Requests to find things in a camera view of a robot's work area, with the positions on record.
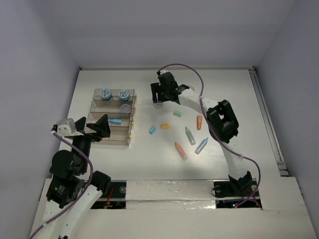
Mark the blue highlighter with cap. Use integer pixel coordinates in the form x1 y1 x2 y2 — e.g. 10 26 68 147
108 119 122 124

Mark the clear paperclip jar small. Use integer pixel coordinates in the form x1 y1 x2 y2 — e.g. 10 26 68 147
120 104 132 114

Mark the blue lid jar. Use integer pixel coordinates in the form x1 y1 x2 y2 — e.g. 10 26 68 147
118 89 131 101
99 88 113 101

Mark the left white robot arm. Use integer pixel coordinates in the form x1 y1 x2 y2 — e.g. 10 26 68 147
30 114 111 239

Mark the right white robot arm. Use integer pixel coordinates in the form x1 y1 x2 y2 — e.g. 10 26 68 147
151 70 253 198

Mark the small green cap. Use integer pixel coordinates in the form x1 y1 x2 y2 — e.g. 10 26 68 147
173 112 182 117

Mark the small orange cap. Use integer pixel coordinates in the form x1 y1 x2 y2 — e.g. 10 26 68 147
161 123 170 129

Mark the orange highlighter cap large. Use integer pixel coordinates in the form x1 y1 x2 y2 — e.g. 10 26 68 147
196 115 203 130

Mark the blue lid jar in bin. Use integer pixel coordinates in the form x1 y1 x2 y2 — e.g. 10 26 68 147
99 88 113 101

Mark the small blue cap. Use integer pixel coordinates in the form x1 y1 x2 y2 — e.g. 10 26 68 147
149 126 156 134

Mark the green highlighter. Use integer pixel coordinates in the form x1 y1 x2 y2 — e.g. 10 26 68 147
185 127 196 145

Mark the orange highlighter pen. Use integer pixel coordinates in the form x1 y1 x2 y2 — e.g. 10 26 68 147
175 142 188 160

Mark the blue clear highlighter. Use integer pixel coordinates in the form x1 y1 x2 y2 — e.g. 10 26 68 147
195 138 208 155

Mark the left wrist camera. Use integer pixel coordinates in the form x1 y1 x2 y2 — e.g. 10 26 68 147
51 118 83 137

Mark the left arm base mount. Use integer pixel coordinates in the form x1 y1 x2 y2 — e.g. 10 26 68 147
91 181 127 209

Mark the aluminium rail right edge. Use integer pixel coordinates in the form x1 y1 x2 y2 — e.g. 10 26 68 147
248 67 290 177

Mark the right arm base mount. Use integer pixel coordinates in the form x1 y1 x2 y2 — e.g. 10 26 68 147
210 179 262 209

